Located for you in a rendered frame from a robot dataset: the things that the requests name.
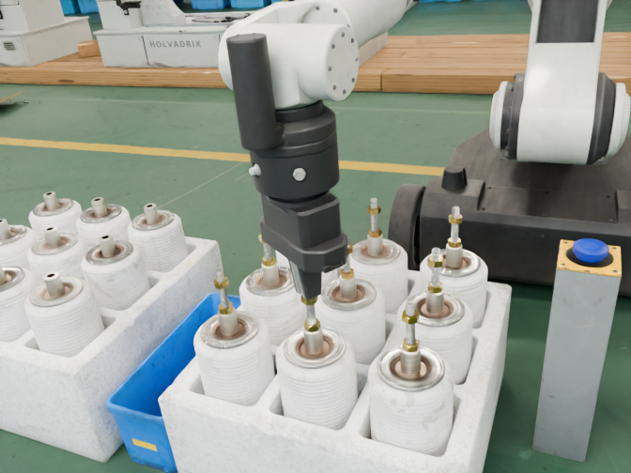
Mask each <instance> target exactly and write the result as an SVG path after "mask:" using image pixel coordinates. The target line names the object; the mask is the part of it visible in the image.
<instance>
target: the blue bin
mask: <svg viewBox="0 0 631 473"><path fill-rule="evenodd" d="M228 300H229V302H232V304H233V308H235V310H237V308H238V307H239V306H240V305H241V300H240V297H239V296H233V295H228ZM220 304H221V300H220V294H219V293H216V292H214V293H210V294H207V295H206V296H205V297H204V298H203V299H202V300H201V301H200V302H199V303H198V304H197V305H196V306H195V307H194V308H193V309H192V310H191V312H190V313H189V314H188V315H187V316H186V317H185V318H184V319H183V320H182V321H181V322H180V323H179V324H178V325H177V326H176V327H175V328H174V329H173V330H172V331H171V332H170V333H169V334H168V335H167V337H166V338H165V339H164V340H163V341H162V342H161V343H160V344H159V345H158V346H157V347H156V348H155V349H154V350H153V351H152V352H151V353H150V354H149V355H148V356H147V357H146V358H145V359H144V361H143V362H142V363H141V364H140V365H139V366H138V367H137V368H136V369H135V370H134V371H133V372H132V373H131V374H130V375H129V376H128V377H127V378H126V379H125V380H124V381H123V382H122V383H121V384H120V385H119V387H118V388H117V389H116V390H115V391H114V392H113V393H112V394H111V395H110V396H109V397H108V399H107V400H106V403H105V404H106V407H107V409H108V411H109V413H111V414H113V416H114V419H115V422H116V425H117V427H118V430H119V432H120V434H121V436H122V439H123V441H124V443H125V446H126V448H127V451H128V453H129V456H130V458H131V460H132V461H134V462H135V463H138V464H141V465H147V466H150V467H153V468H156V469H159V470H161V471H164V472H167V473H178V471H177V465H176V461H175V458H174V454H173V452H172V448H171V444H170V441H169V437H168V434H167V431H166V427H165V424H164V420H163V417H162V411H161V408H160V404H159V401H158V400H159V398H160V396H161V395H162V394H163V393H164V392H165V391H166V390H167V388H168V387H169V386H171V385H172V384H173V383H174V381H175V379H176V378H177V377H178V376H179V375H180V374H181V372H182V371H183V370H184V369H185V368H186V367H187V366H188V364H189V363H190V362H191V361H192V360H193V359H194V357H195V356H196V353H195V349H194V345H193V340H194V336H195V334H196V332H197V330H198V329H199V328H200V327H201V326H202V325H203V324H204V323H205V322H206V321H208V320H209V318H211V317H212V316H214V315H216V314H218V311H219V307H218V306H219V305H220Z"/></svg>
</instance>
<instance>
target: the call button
mask: <svg viewBox="0 0 631 473"><path fill-rule="evenodd" d="M608 251H609V247H608V245H607V244H606V243H604V242H602V241H600V240H597V239H593V238H582V239H579V240H577V241H575V242H574V244H573V252H574V254H575V255H576V257H577V258H578V259H579V260H581V261H584V262H589V263H597V262H600V261H602V260H603V259H604V258H605V257H607V256H608Z"/></svg>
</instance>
